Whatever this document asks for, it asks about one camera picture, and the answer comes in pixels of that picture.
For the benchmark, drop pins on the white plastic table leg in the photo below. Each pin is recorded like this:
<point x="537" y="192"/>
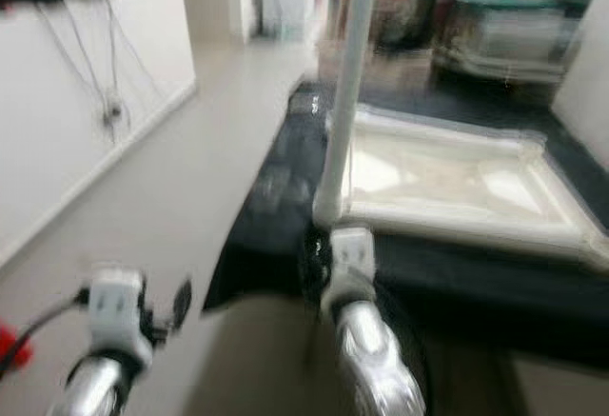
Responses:
<point x="348" y="83"/>

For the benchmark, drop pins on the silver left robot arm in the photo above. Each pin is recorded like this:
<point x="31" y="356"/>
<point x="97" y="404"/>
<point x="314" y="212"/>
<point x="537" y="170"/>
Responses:
<point x="100" y="392"/>

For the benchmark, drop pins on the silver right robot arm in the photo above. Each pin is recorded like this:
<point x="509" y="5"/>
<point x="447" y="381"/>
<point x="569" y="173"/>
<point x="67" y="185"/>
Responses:
<point x="371" y="359"/>

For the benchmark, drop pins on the black tablecloth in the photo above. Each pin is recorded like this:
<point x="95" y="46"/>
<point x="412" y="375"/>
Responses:
<point x="266" y="207"/>

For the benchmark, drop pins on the red plastic object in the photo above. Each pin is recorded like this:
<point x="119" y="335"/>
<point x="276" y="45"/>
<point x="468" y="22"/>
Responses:
<point x="11" y="349"/>

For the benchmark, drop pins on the white plastic table top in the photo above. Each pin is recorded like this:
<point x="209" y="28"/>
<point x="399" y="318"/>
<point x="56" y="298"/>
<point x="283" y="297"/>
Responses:
<point x="457" y="183"/>

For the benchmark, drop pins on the black power adapter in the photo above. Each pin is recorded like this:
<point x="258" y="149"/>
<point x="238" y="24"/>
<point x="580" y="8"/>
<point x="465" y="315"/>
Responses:
<point x="113" y="111"/>

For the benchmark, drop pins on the clear plastic container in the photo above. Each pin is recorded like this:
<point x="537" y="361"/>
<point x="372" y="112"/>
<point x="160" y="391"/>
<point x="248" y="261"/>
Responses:
<point x="504" y="40"/>

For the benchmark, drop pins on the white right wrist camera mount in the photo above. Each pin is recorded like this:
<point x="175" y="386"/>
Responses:
<point x="350" y="268"/>

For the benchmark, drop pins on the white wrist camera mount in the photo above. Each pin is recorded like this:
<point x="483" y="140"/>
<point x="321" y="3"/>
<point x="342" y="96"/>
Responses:
<point x="119" y="311"/>
<point x="350" y="268"/>

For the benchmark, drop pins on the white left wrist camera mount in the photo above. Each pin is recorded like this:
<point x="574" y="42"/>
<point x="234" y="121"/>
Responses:
<point x="119" y="311"/>

